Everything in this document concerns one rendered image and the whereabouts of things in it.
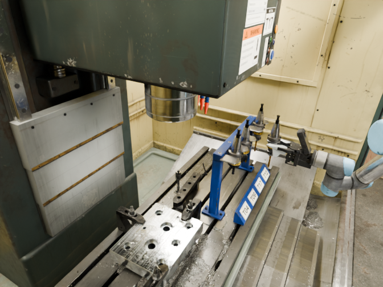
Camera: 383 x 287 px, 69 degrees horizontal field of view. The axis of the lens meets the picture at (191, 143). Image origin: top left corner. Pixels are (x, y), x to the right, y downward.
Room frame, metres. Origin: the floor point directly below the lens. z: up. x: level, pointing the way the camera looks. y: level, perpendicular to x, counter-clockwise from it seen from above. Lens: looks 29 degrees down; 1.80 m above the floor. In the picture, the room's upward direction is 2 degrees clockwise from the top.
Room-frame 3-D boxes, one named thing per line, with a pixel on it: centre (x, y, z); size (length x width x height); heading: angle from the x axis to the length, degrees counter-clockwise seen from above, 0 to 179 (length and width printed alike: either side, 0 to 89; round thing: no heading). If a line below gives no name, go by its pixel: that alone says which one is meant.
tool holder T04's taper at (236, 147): (1.00, -0.19, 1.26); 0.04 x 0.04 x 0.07
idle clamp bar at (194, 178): (1.08, 0.01, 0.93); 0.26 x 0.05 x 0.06; 157
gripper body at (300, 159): (1.08, -0.49, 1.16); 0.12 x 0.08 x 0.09; 62
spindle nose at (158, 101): (0.80, 0.06, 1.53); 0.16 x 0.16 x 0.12
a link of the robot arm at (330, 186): (1.02, -0.65, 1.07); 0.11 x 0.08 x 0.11; 100
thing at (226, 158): (0.95, -0.16, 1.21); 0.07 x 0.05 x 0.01; 62
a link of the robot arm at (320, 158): (1.05, -0.57, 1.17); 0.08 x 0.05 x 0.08; 152
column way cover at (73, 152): (1.00, 0.46, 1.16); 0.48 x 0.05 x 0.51; 152
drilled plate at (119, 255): (0.75, 0.11, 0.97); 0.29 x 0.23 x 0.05; 152
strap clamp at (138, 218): (0.84, 0.23, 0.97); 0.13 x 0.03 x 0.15; 62
